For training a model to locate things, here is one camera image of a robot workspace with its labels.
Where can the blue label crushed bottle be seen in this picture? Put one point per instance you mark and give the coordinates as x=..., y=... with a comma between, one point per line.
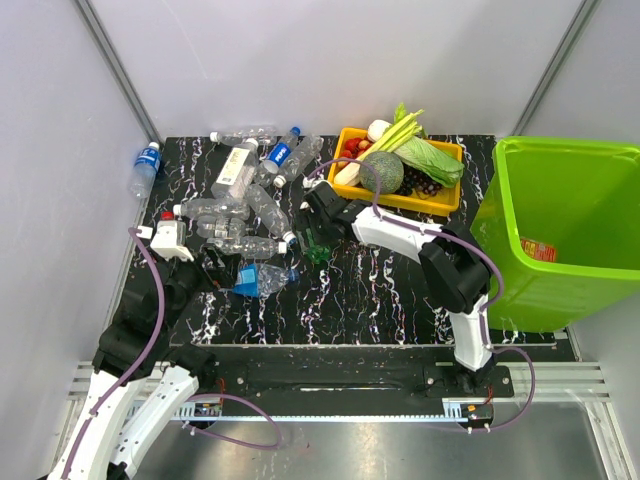
x=262, y=280

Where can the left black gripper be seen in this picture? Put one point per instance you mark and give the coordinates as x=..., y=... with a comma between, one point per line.
x=225, y=273

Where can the dark grape bunch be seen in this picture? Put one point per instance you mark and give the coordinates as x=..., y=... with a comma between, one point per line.
x=416, y=181

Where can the clear crushed bottle right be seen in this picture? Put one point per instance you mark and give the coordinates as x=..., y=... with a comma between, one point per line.
x=308, y=149

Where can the clear bottle center diagonal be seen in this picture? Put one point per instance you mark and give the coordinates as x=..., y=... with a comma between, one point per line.
x=270, y=214

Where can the celery stalks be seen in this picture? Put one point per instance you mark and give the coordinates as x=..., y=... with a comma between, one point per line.
x=404, y=127

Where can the napa cabbage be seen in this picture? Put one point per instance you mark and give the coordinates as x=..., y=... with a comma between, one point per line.
x=437, y=164

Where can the red strawberries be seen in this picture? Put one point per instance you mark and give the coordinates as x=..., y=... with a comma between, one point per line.
x=353, y=148

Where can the black label clear bottle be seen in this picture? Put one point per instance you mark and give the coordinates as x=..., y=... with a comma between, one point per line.
x=220, y=228

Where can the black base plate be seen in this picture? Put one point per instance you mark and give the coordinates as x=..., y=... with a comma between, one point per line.
x=428, y=370

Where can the green plastic bottle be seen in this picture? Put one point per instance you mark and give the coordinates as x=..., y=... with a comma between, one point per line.
x=317, y=253

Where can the Pepsi bottle on table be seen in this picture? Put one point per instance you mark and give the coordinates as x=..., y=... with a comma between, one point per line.
x=268, y=168

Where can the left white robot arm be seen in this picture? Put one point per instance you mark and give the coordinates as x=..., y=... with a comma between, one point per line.
x=138, y=381

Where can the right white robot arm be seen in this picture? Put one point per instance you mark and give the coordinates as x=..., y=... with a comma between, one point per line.
x=456, y=274

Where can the white radish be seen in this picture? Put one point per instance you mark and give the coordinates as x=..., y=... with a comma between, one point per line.
x=349, y=174

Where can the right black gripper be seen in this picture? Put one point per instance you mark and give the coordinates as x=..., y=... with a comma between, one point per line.
x=307, y=220

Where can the green plastic bin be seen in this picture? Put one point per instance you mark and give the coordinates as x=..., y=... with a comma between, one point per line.
x=579, y=196

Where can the clear bottle at back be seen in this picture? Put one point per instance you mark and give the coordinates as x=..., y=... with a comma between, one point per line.
x=264, y=135

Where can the beige label clear bottle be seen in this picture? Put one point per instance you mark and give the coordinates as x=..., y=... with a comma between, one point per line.
x=237, y=172

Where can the yellow plastic tray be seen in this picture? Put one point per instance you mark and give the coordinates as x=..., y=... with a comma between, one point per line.
x=442, y=204

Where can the clear bottle left horizontal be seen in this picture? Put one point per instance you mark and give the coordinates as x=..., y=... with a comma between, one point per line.
x=225, y=207

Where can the orange label bottle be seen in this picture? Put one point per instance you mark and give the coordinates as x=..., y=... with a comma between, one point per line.
x=538, y=251

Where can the green netted melon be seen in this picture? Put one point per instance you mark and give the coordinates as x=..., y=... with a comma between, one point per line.
x=385, y=166

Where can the black marble mat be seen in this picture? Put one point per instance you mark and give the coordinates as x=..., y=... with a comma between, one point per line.
x=360, y=295

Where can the white mushroom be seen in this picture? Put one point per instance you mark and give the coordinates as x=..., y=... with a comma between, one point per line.
x=377, y=129

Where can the Pepsi bottle by wall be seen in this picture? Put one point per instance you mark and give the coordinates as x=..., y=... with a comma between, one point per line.
x=145, y=169

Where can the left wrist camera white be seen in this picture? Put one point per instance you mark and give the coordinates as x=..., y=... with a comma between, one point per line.
x=169, y=241

